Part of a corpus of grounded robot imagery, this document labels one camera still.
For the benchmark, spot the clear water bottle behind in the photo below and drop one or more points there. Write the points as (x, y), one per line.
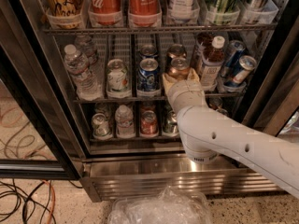
(85, 44)

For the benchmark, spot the red bull can behind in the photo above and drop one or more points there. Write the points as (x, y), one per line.
(234, 50)

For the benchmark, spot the green striped can top shelf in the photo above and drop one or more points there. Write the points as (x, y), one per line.
(221, 12)

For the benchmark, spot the clear water bottle front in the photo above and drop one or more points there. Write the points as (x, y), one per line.
(78, 66)

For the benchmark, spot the red can bottom shelf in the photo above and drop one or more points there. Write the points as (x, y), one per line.
(149, 124)

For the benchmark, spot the white label juice bottle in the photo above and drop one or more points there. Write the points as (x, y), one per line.
(211, 62)

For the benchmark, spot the silver can bottom shelf left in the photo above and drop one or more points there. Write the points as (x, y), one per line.
(100, 125)

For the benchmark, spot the red coca cola can left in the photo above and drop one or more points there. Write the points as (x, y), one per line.
(105, 12)

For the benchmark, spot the orange gold can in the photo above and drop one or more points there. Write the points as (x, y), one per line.
(175, 51)
(179, 68)

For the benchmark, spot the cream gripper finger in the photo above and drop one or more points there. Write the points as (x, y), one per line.
(168, 82)
(193, 75)

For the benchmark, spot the red coca cola can right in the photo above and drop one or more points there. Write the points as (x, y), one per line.
(144, 12)

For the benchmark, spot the orange gold can behind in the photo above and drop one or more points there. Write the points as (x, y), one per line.
(175, 51)

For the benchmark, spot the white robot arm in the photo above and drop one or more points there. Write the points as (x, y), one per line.
(202, 128)

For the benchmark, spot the blue can behind middle shelf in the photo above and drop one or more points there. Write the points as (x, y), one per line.
(148, 51)

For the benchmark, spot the copper can behind bottom shelf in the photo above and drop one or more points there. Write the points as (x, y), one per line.
(215, 102)

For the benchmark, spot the clear water bottle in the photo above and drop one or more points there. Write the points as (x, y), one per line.
(78, 66)
(85, 44)

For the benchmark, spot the yellow can top shelf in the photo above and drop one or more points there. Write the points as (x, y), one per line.
(64, 0)

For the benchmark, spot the red bull can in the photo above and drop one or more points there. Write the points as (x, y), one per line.
(245, 65)
(234, 50)

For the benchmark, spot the open glass fridge door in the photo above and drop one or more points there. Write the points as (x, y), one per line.
(32, 70)

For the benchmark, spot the stainless steel fridge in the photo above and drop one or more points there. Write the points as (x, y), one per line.
(141, 167)

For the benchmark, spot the clear plastic bag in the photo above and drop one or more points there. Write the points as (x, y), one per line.
(170, 206)

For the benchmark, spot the white green can middle shelf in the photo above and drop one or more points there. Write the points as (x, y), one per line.
(117, 75)

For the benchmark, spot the red coca cola can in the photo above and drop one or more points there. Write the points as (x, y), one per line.
(105, 12)
(144, 12)

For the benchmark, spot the juice bottle behind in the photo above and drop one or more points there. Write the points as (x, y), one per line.
(202, 41)

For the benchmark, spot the small water bottle bottom shelf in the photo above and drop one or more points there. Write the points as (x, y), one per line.
(125, 122)

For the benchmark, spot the red bull can front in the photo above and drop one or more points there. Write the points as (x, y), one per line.
(245, 65)

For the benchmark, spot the white label bottle top shelf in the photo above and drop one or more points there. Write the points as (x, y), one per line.
(181, 10)

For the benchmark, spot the silver green can bottom shelf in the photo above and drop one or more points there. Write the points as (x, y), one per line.
(170, 123)

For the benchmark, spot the orange gold can front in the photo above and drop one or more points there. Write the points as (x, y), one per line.
(179, 68)

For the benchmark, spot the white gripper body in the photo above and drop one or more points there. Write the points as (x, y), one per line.
(183, 87)

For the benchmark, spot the blue can front middle shelf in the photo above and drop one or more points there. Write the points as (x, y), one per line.
(148, 75)

